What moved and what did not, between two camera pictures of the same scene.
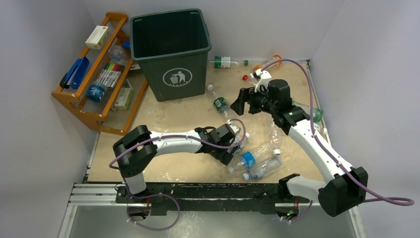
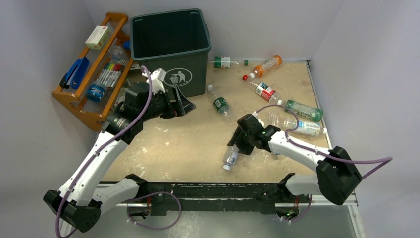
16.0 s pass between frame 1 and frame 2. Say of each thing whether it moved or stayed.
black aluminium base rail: stayed
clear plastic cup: stayed
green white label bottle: stayed
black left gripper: moved
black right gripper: moved
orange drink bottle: stayed
